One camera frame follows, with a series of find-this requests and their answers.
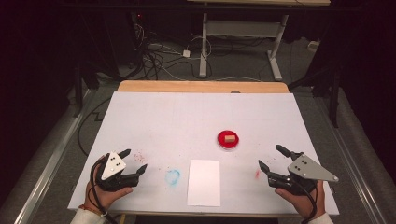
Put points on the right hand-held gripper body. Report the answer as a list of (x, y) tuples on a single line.
[(306, 169)]

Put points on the white board cover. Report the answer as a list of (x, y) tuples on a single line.
[(186, 124)]

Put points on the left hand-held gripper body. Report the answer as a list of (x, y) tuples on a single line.
[(113, 166)]

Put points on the metal floor rail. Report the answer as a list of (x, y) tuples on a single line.
[(46, 168), (348, 155)]

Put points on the white paper sheet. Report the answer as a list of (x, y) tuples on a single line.
[(204, 183)]

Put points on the small wooden stamp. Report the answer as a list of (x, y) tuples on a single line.
[(229, 138)]

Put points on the person's right hand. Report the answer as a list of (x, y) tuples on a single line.
[(306, 202)]

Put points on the wooden table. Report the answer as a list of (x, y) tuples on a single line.
[(186, 86)]

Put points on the white metal desk frame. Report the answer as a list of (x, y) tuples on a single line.
[(204, 46)]

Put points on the white box on floor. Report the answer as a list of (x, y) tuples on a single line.
[(313, 45)]

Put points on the person's left hand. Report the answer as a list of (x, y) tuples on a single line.
[(104, 197)]

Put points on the round red ink pad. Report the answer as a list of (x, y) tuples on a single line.
[(221, 140)]

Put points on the black stand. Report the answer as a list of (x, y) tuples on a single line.
[(77, 90), (334, 93)]

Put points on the small white power adapter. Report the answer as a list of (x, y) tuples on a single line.
[(186, 53)]

